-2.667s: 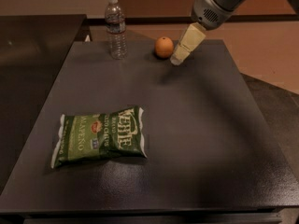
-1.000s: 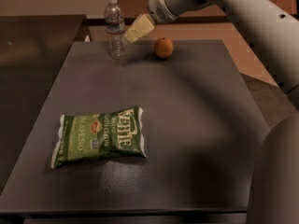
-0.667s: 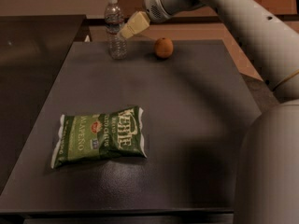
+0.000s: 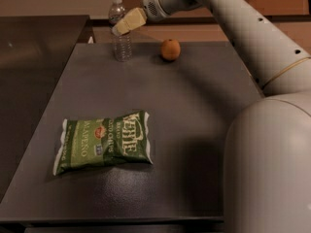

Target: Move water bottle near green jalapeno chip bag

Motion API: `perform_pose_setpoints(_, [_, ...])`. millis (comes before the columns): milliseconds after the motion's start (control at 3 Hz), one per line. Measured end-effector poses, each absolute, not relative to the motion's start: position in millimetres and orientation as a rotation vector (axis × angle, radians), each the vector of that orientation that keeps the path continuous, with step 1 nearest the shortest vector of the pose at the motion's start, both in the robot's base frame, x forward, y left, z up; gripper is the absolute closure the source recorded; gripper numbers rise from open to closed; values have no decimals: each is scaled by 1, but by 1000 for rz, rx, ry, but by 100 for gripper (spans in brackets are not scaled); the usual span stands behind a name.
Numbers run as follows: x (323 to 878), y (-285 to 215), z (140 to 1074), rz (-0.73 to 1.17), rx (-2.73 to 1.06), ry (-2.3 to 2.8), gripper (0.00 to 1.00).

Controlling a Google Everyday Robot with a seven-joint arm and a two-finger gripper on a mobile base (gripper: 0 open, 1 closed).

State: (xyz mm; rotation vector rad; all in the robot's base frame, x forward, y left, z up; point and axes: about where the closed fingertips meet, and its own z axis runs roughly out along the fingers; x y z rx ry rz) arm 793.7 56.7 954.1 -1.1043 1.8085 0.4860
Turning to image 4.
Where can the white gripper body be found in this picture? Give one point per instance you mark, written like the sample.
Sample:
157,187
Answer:
153,4

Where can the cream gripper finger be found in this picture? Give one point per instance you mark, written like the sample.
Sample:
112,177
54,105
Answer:
134,19

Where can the green jalapeno chip bag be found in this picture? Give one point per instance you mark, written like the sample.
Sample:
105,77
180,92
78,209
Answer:
103,142

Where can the clear plastic water bottle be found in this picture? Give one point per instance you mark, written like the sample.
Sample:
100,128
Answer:
121,44

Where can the orange fruit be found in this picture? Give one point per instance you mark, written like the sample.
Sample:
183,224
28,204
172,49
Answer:
170,49

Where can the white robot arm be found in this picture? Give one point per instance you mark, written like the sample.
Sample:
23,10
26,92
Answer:
267,160

